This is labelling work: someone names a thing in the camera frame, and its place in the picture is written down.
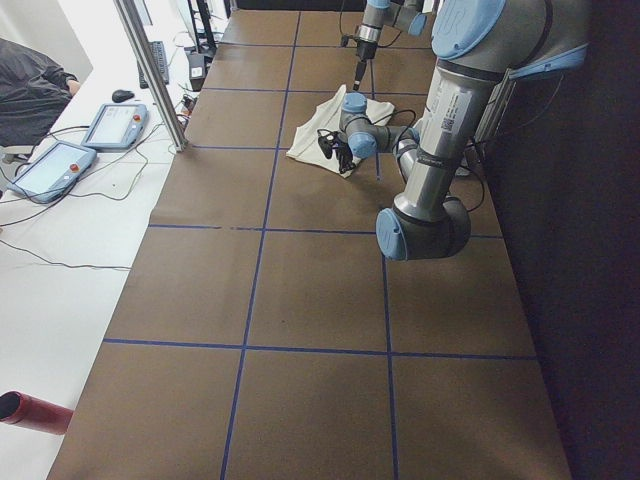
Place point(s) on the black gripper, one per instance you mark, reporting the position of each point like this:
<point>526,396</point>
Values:
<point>342,154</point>
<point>363,50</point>

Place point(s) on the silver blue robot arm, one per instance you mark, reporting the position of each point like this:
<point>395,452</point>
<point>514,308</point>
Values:
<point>406,17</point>
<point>477,44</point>

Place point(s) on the black box with label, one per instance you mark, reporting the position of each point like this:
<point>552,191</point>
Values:
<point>197,70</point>

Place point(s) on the far blue teach pendant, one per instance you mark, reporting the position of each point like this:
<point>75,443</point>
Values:
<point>116,127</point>

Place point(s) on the blue teach pendant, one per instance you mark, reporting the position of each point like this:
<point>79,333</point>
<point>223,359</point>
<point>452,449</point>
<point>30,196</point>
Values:
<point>54,173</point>
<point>116,127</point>

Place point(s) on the black computer mouse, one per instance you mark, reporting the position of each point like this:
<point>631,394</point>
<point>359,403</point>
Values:
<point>121,95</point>

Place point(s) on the near blue teach pendant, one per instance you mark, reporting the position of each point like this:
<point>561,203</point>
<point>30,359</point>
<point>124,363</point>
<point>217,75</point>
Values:
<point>54,173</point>

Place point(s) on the black jacket on chair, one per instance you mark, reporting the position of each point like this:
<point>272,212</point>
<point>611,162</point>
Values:
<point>35,90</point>

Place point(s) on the red cylinder tube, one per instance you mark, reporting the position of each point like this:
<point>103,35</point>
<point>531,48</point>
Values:
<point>25,411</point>

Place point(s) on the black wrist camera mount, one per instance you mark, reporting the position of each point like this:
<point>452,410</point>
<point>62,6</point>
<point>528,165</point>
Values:
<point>327,140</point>

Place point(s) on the aluminium frame post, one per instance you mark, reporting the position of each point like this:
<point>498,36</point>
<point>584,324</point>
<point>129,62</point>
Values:
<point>140,45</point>

